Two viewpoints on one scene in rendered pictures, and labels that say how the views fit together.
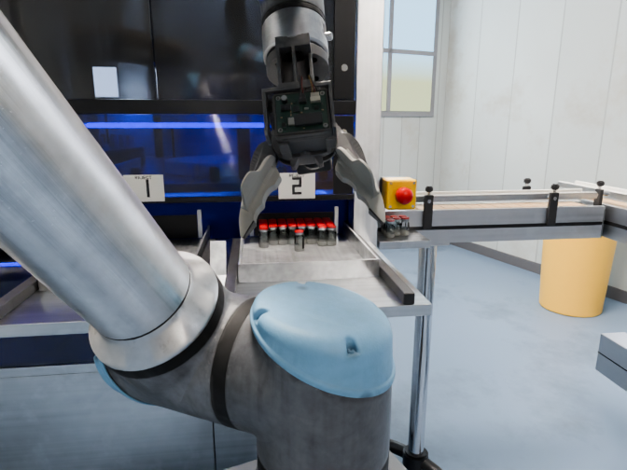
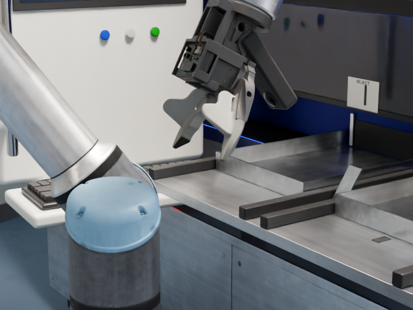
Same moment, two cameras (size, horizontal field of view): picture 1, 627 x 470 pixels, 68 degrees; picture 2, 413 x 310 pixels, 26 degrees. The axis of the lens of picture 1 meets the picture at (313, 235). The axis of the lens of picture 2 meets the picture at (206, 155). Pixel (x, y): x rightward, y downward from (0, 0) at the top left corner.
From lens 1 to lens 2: 1.03 m
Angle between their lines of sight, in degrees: 61
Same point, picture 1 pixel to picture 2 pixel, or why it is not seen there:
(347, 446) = (77, 272)
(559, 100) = not seen: outside the picture
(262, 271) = (353, 210)
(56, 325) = (177, 194)
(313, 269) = (396, 224)
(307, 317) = (91, 193)
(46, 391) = (273, 282)
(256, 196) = (188, 118)
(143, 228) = (43, 119)
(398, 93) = not seen: outside the picture
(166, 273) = (58, 146)
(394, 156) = not seen: outside the picture
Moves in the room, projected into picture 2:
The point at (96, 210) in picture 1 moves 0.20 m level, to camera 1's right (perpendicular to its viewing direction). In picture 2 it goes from (14, 105) to (62, 136)
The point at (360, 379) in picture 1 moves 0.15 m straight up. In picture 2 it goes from (81, 233) to (77, 111)
